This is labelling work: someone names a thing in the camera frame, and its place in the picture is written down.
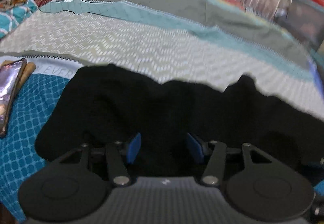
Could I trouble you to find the black pants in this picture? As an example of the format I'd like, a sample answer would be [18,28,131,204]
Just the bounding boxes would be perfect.
[35,64,323,185]

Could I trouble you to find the brown wallet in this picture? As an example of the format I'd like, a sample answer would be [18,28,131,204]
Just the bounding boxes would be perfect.
[1,59,36,91]

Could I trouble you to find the patterned blue grey bedsheet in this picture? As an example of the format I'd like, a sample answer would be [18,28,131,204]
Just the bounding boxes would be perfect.
[1,0,323,223]

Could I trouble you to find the smartphone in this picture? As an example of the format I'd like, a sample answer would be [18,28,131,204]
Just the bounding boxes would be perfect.
[0,58,27,138]

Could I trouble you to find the teal white patterned pillow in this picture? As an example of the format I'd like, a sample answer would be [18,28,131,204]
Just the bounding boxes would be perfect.
[0,0,38,39]

